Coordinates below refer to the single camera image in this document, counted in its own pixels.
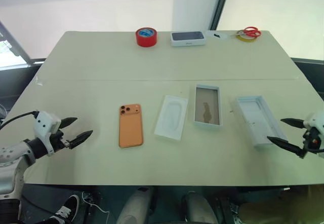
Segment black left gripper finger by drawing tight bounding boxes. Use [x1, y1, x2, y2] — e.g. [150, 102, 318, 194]
[68, 130, 94, 150]
[59, 117, 78, 130]

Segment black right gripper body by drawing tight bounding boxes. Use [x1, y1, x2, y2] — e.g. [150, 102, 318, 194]
[302, 127, 324, 157]

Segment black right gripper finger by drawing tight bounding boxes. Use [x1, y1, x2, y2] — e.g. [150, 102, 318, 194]
[280, 118, 305, 128]
[267, 136, 307, 158]

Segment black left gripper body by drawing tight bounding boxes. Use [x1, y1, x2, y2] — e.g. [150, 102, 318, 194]
[49, 129, 71, 153]

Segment white phone box lid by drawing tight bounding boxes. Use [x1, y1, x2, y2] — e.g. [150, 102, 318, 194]
[236, 95, 289, 151]

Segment orange smartphone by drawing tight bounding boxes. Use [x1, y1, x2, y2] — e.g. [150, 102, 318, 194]
[117, 103, 146, 148]

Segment white phone box base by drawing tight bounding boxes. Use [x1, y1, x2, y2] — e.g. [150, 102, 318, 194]
[194, 84, 222, 129]

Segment white moulded paper insert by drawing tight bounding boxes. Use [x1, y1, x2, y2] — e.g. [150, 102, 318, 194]
[153, 95, 189, 142]

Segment white box with dark phone print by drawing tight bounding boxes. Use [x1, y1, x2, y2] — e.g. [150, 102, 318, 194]
[170, 30, 208, 48]

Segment black and white sneaker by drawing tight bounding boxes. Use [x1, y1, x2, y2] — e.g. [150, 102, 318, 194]
[49, 194, 80, 224]

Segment tan object under table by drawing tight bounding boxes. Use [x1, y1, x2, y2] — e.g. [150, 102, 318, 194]
[237, 200, 324, 224]

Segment grey rounded shape under table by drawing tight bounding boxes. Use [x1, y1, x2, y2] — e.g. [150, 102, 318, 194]
[118, 186, 155, 224]
[180, 192, 219, 224]

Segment dark slanted window bar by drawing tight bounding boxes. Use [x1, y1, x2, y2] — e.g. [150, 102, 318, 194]
[0, 20, 34, 65]

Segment yellow tape roll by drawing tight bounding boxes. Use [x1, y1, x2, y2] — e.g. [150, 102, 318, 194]
[236, 32, 257, 43]

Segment red tape roll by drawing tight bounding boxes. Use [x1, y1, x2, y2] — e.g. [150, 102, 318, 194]
[135, 27, 158, 48]

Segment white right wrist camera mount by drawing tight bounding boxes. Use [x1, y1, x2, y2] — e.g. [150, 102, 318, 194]
[303, 111, 324, 134]

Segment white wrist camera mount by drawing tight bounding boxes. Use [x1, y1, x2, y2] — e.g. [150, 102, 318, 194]
[33, 110, 63, 157]
[303, 111, 324, 134]

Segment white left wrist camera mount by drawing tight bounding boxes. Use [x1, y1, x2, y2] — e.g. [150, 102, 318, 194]
[33, 110, 63, 157]

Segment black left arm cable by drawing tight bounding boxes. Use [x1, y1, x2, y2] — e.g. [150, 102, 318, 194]
[0, 110, 39, 131]

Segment thin white cable on floor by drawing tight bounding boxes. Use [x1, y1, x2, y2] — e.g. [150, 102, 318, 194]
[81, 190, 108, 216]

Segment red handled scissors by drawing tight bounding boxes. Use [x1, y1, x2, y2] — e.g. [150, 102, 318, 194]
[236, 26, 262, 38]

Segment dark window frame post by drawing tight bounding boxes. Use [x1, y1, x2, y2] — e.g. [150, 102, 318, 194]
[209, 0, 232, 31]

